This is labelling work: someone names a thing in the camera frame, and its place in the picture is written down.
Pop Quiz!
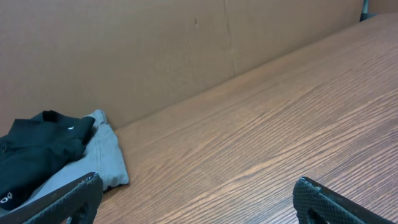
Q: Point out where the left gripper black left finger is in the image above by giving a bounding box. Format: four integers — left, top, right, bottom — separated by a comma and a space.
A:
1, 172, 103, 224

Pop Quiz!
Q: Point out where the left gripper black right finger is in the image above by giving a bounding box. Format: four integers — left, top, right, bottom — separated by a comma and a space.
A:
293, 177, 394, 224

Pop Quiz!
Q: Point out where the grey folded garment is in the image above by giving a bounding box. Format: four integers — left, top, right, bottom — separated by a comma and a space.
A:
1, 110, 129, 215

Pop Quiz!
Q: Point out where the black folded polo shirt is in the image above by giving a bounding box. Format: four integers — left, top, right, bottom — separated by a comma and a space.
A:
1, 110, 95, 211

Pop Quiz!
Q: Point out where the brown cardboard back panel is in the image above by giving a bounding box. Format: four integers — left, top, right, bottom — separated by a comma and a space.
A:
1, 0, 363, 134

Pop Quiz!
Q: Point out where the dark post behind panel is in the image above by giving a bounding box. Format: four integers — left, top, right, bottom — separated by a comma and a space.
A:
359, 0, 377, 22

